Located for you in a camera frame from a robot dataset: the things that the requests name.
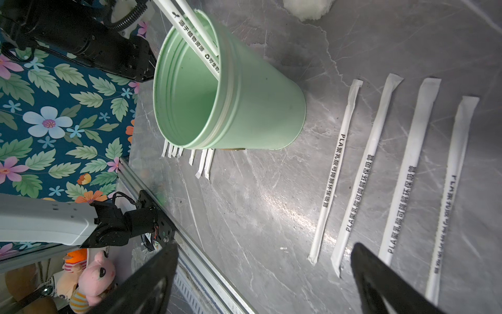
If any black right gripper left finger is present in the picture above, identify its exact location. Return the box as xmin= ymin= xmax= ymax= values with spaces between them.
xmin=89 ymin=243 xmax=179 ymax=314

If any eleventh white straw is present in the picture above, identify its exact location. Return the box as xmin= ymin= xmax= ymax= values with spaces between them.
xmin=204 ymin=149 xmax=214 ymax=180

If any seventeenth white straw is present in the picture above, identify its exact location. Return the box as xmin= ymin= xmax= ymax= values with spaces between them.
xmin=154 ymin=1 xmax=220 ymax=81

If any eighteenth white straw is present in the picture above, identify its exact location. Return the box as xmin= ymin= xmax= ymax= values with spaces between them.
xmin=176 ymin=0 xmax=219 ymax=57

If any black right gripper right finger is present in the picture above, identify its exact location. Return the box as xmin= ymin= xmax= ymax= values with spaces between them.
xmin=350 ymin=243 xmax=443 ymax=313

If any fifteenth white straw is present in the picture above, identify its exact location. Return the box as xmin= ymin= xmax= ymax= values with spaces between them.
xmin=167 ymin=143 xmax=173 ymax=158

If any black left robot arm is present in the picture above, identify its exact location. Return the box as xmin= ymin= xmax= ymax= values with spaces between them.
xmin=1 ymin=1 xmax=156 ymax=82

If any pink plush toy outside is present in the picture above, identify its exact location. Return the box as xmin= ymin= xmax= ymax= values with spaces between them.
xmin=69 ymin=251 xmax=116 ymax=313

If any fourteenth white straw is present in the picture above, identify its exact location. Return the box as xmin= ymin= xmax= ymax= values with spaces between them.
xmin=189 ymin=150 xmax=196 ymax=166

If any twelfth white straw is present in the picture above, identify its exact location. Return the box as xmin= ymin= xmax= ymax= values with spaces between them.
xmin=171 ymin=146 xmax=184 ymax=158

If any thirteenth white straw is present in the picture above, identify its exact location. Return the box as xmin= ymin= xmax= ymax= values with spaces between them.
xmin=196 ymin=149 xmax=208 ymax=179

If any green metal straw cup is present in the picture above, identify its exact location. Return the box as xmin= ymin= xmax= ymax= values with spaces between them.
xmin=153 ymin=10 xmax=306 ymax=150

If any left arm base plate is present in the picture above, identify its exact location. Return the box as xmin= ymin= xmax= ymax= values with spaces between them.
xmin=137 ymin=190 xmax=176 ymax=252

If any sixteenth white straw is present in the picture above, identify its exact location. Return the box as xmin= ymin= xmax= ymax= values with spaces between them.
xmin=161 ymin=140 xmax=169 ymax=158

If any white teddy bear blue shirt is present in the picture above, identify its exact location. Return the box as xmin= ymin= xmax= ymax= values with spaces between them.
xmin=283 ymin=0 xmax=335 ymax=21

